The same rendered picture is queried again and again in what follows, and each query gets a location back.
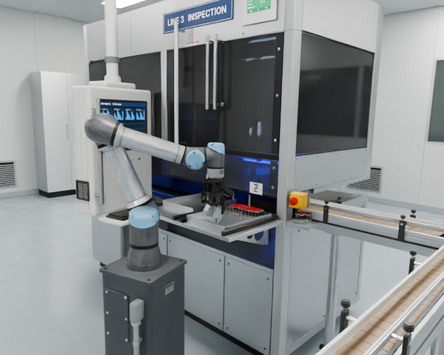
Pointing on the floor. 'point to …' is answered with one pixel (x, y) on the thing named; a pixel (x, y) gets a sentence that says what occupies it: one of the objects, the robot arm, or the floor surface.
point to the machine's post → (286, 171)
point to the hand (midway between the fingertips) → (218, 220)
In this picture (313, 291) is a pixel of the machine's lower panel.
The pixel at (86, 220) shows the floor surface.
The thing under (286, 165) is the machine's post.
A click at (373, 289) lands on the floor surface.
